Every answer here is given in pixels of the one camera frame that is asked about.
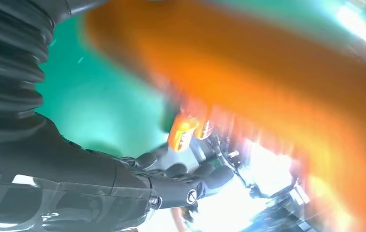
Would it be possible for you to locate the ribbed grey right arm sleeve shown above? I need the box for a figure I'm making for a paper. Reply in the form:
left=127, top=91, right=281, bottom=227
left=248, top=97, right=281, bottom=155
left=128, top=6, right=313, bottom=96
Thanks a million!
left=0, top=0, right=108, bottom=145

